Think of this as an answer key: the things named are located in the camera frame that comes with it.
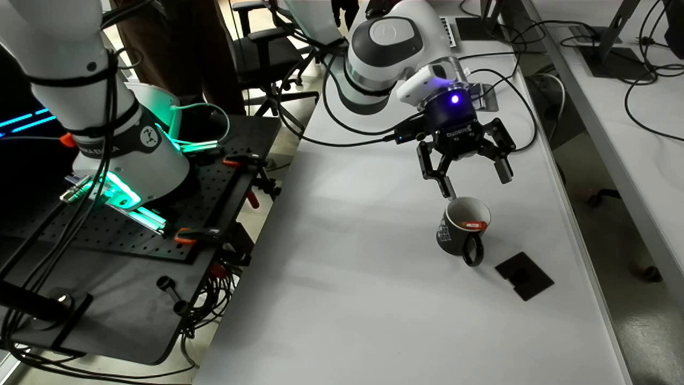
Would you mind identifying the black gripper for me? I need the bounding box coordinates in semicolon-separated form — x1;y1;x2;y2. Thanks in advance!
415;86;517;202

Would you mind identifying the small wooden red-tipped baseball bat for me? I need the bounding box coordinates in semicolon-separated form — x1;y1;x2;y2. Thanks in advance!
458;219;492;236

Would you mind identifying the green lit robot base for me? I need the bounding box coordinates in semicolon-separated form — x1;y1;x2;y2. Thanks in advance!
59;99;233;236

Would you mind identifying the black mug white interior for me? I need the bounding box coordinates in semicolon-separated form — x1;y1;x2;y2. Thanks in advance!
434;194;493;270

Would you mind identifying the grey table socket box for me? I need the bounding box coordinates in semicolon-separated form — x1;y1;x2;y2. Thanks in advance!
463;81;499;113

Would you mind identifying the black square table grommet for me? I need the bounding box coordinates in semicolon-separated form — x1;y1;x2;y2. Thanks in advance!
493;250;556;303

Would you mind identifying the flat black desk device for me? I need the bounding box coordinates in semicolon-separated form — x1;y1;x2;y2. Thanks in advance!
454;14;504;44

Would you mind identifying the white office desk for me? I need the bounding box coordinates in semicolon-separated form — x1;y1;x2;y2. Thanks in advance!
498;0;684;317

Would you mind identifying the black Dell monitor stand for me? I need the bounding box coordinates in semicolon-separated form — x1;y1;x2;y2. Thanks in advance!
580;0;660;81

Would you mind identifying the orange black clamp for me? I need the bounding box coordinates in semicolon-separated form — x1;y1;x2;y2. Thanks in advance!
219;149;266;174
243;187;264;212
170;224;225;250

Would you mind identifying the black office chair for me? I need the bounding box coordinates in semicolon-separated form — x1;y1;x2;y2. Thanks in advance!
228;0;339;137

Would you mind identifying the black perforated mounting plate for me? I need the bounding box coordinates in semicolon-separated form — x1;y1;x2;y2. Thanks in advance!
39;113;283;267

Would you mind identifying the dark brown panel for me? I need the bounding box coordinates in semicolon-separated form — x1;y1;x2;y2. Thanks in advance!
113;0;248;121

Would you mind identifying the black cart shelf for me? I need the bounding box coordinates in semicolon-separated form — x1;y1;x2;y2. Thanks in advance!
0;238;219;369

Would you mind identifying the black looped table cable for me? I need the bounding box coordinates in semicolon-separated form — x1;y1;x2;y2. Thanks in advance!
466;66;541;156

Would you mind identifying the black desk cable bundle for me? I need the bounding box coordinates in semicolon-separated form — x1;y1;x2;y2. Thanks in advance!
622;0;684;145

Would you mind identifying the black cart cable bundle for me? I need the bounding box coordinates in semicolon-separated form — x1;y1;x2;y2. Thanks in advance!
0;263;242;384

